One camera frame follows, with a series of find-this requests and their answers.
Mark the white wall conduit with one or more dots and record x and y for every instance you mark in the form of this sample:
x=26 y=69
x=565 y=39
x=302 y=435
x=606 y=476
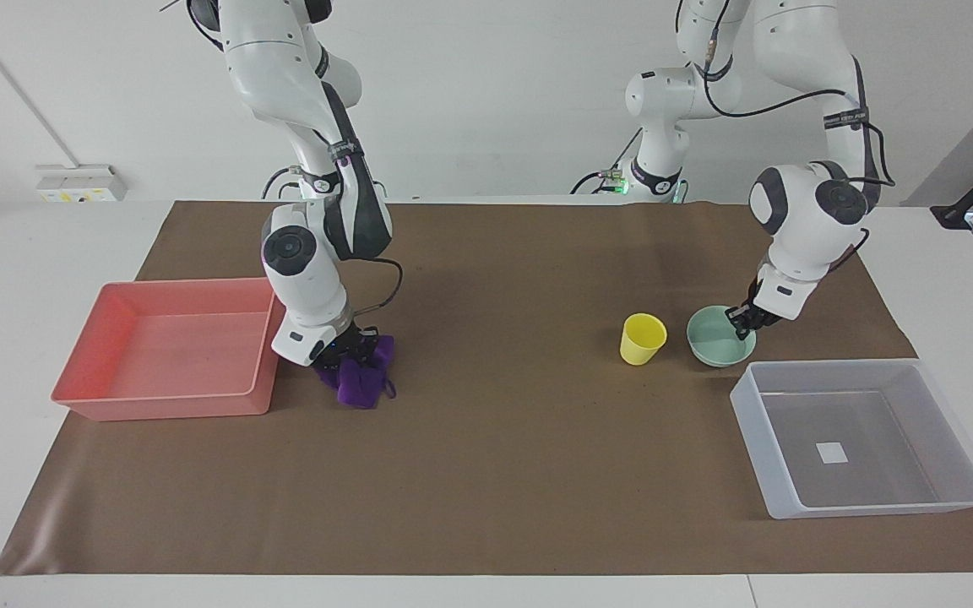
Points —
x=13 y=89

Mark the pink plastic tray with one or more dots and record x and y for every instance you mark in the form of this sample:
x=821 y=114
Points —
x=167 y=348

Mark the light green bowl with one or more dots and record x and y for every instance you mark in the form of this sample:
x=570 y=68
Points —
x=714 y=346

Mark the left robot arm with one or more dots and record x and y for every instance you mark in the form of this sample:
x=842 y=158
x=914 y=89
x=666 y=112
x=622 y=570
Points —
x=803 y=228

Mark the clear plastic box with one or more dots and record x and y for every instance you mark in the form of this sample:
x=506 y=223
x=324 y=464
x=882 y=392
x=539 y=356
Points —
x=862 y=439

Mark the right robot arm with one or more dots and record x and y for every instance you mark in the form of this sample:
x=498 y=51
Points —
x=301 y=76

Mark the purple trash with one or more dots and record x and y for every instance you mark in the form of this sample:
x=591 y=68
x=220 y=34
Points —
x=361 y=384

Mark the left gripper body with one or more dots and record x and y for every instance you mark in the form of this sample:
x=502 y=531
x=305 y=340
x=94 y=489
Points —
x=763 y=316

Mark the white wall socket strip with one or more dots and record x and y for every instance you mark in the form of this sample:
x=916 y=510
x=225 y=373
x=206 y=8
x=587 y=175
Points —
x=81 y=184

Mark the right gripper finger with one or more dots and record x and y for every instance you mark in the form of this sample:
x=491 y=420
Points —
x=357 y=357
x=369 y=334

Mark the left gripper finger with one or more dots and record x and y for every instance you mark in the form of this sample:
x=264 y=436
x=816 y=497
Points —
x=735 y=315
x=745 y=330

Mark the white square label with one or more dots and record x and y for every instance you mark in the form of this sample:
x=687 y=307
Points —
x=832 y=453

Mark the yellow plastic cup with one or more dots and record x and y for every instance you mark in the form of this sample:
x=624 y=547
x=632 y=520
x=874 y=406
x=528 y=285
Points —
x=642 y=339

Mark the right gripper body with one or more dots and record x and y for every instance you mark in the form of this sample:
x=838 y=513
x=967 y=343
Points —
x=341 y=346

